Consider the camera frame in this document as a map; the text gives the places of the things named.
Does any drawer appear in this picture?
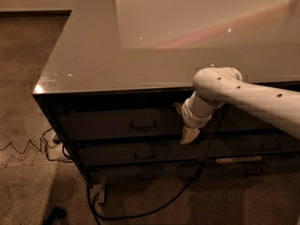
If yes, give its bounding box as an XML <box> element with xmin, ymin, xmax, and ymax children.
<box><xmin>90</xmin><ymin>162</ymin><xmax>202</xmax><ymax>184</ymax></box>
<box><xmin>206</xmin><ymin>134</ymin><xmax>300</xmax><ymax>158</ymax></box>
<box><xmin>78</xmin><ymin>141</ymin><xmax>210</xmax><ymax>166</ymax></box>
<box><xmin>218</xmin><ymin>105</ymin><xmax>275</xmax><ymax>132</ymax></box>
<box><xmin>57</xmin><ymin>107</ymin><xmax>221</xmax><ymax>142</ymax></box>

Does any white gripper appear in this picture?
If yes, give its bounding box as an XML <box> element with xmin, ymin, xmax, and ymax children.
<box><xmin>173</xmin><ymin>98</ymin><xmax>212</xmax><ymax>144</ymax></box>

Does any thin zigzag black cable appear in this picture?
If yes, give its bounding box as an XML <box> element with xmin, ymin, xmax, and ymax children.
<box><xmin>0</xmin><ymin>127</ymin><xmax>74</xmax><ymax>163</ymax></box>

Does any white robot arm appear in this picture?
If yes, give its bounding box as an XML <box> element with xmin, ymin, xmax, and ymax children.
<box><xmin>173</xmin><ymin>67</ymin><xmax>300</xmax><ymax>144</ymax></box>

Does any thick black floor cable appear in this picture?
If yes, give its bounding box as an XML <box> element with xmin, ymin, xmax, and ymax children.
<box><xmin>86</xmin><ymin>161</ymin><xmax>204</xmax><ymax>225</ymax></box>

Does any dark cabinet with glossy top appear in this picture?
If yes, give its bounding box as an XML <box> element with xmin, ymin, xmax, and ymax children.
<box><xmin>34</xmin><ymin>0</ymin><xmax>300</xmax><ymax>185</ymax></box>

